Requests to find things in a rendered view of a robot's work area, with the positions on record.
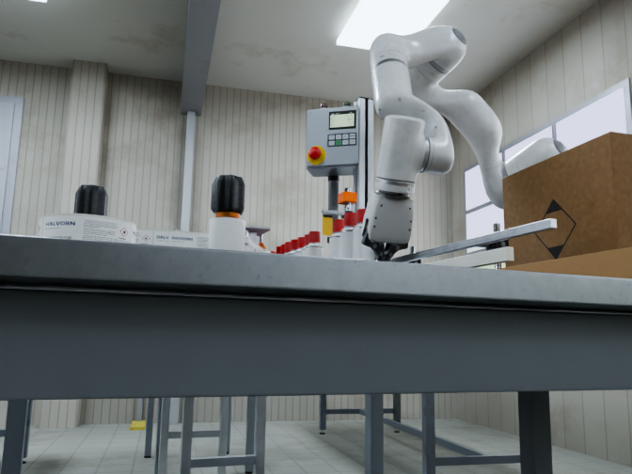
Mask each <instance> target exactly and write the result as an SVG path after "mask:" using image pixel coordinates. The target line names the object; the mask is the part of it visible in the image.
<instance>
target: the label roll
mask: <svg viewBox="0 0 632 474"><path fill-rule="evenodd" d="M37 237H50V238H63V239H76V240H90V241H103V242H116V243H129V244H135V237H136V224H135V223H133V222H130V221H127V220H123V219H119V218H115V217H110V216H103V215H96V214H85V213H51V214H46V215H42V216H40V217H39V225H38V235H37Z"/></svg>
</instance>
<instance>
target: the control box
mask: <svg viewBox="0 0 632 474"><path fill-rule="evenodd" d="M346 110H355V128H349V129H336V130H329V129H328V128H329V112H334V111H346ZM346 133H356V145H353V146H339V147H327V135H328V134H346ZM312 147H318V148H319V149H320V150H321V153H322V154H321V156H320V158H319V159H317V160H312V159H311V158H310V157H309V156H308V151H309V150H310V149H311V148H312ZM358 164H359V106H347V107H336V108H324V109H311V110H308V111H307V152H306V170H307V171H308V172H309V173H310V174H311V175H312V176H313V177H328V176H332V175H335V176H349V175H354V169H355V168H357V167H358Z"/></svg>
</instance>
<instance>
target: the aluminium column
mask: <svg viewBox="0 0 632 474"><path fill-rule="evenodd" d="M354 106H359V164H358V167H357V168H355V169H354V191H353V192H356V193H357V203H355V204H353V212H354V213H357V210H358V209H366V208H367V205H368V202H369V199H370V196H371V193H373V99H371V98H365V97H359V98H358V99H356V100H355V101H354Z"/></svg>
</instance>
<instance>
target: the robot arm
mask: <svg viewBox="0 0 632 474"><path fill-rule="evenodd" d="M465 54H466V39H465V37H464V35H463V34H462V33H461V32H460V31H459V30H458V29H455V28H453V27H450V26H433V27H429V28H426V29H423V30H420V31H418V32H415V33H412V34H407V35H400V34H394V33H383V34H381V35H379V36H377V37H376V38H375V39H374V40H373V42H372V44H371V48H370V65H371V83H372V92H373V100H374V107H375V111H376V113H377V115H378V117H379V118H380V119H382V120H383V121H384V128H383V134H382V140H381V147H380V152H379V159H378V165H377V170H376V177H375V183H374V189H377V190H379V191H375V194H374V193H371V196H370V199H369V202H368V205H367V208H366V212H365V215H364V219H363V223H362V228H361V235H362V236H363V239H362V241H361V244H363V245H365V246H368V247H370V248H371V249H372V251H373V253H374V254H375V259H374V260H375V261H390V259H391V258H392V257H393V256H394V254H395V253H396V252H397V251H399V250H402V249H406V248H408V242H409V241H410V238H411V233H412V227H413V212H414V207H413V199H412V198H411V197H410V196H408V195H413V194H414V190H415V182H416V177H417V174H418V173H426V174H434V175H442V174H446V173H448V172H449V171H450V170H451V168H452V166H453V162H454V158H455V157H454V148H453V143H452V139H451V135H450V130H449V127H448V125H447V123H446V121H445V120H444V119H443V118H442V116H441V115H443V116H444V117H445V118H447V119H448V120H449V121H450V122H451V123H452V124H453V126H454V127H455V128H456V129H457V130H458V131H459V132H460V134H461V135H462V136H463V137H464V138H465V139H466V141H467V142H468V144H469V145H470V147H471V148H472V149H473V151H474V153H475V155H476V158H477V160H478V163H479V166H480V170H481V174H482V181H483V186H484V189H485V192H486V195H487V196H488V198H489V199H490V201H491V202H492V204H494V205H495V206H496V207H498V208H500V209H502V210H503V192H502V179H503V178H505V177H507V176H510V175H512V174H514V173H515V172H518V171H520V170H522V169H525V168H527V167H529V166H533V165H535V164H537V163H540V162H542V161H543V160H546V159H548V158H550V157H552V156H555V155H557V154H559V153H562V152H564V151H566V150H568V149H567V148H566V147H565V146H564V145H563V144H562V143H561V142H560V141H558V140H556V139H554V138H550V137H545V138H540V139H538V140H536V141H534V142H532V143H531V144H529V145H528V146H526V147H525V148H524V149H522V150H521V151H519V152H518V153H517V154H516V155H515V156H514V157H512V158H511V159H510V160H508V161H507V162H505V163H504V162H502V161H501V159H500V157H499V154H498V151H499V145H500V142H501V137H502V128H501V124H500V121H499V119H498V117H497V115H496V114H495V113H494V111H493V110H492V109H491V107H490V106H489V105H488V104H487V103H486V102H485V101H484V99H483V98H482V97H481V96H480V95H478V94H477V93H475V92H474V91H471V90H462V89H461V90H446V89H443V88H441V87H440V86H439V85H438V83H439V82H440V81H441V80H442V79H443V78H444V77H445V76H446V75H447V74H448V73H449V72H451V71H452V70H453V69H454V68H455V67H456V66H457V65H458V64H459V63H460V61H461V60H462V59H463V57H464V56H465ZM440 114H441V115H440ZM371 241H372V242H371ZM385 243H386V246H385V249H384V245H385Z"/></svg>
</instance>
